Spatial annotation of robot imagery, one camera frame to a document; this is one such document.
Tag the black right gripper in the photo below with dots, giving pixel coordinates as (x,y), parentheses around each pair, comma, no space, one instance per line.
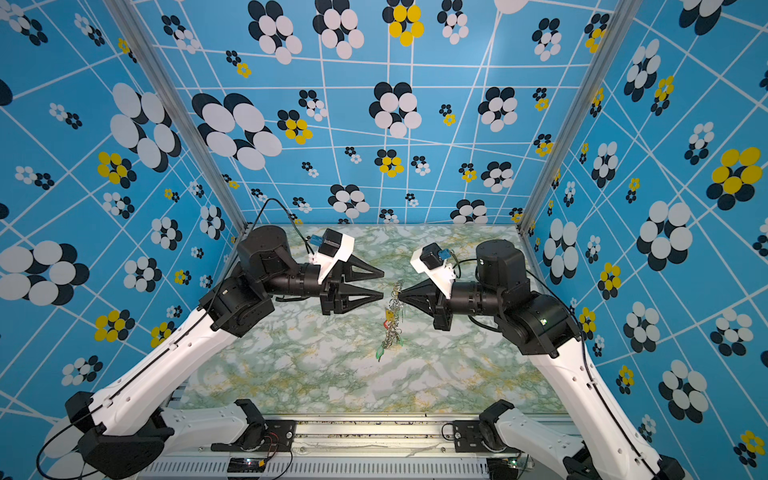
(442,309)

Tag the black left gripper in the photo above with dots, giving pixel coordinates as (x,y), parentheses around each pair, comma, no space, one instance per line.
(334,290)

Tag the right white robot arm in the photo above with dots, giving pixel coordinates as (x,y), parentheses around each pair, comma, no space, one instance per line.
(540,326)

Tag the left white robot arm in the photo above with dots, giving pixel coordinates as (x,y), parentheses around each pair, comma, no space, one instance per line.
(124,427)

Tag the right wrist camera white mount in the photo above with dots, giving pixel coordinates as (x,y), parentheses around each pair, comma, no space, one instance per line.
(434,261)

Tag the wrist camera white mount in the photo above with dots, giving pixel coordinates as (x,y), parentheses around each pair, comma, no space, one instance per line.
(434,261)
(329,249)

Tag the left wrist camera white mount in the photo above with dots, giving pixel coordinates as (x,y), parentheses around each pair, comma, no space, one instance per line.
(329,249)

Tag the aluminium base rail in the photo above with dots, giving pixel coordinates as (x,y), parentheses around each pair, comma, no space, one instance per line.
(406,447)

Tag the aluminium corner post left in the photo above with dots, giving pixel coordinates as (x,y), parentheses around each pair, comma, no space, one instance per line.
(128,22)

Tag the aluminium corner post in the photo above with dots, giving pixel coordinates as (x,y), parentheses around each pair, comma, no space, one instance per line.
(620,23)
(128,22)

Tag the aluminium corner post right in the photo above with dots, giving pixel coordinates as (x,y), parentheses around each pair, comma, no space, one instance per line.
(620,23)

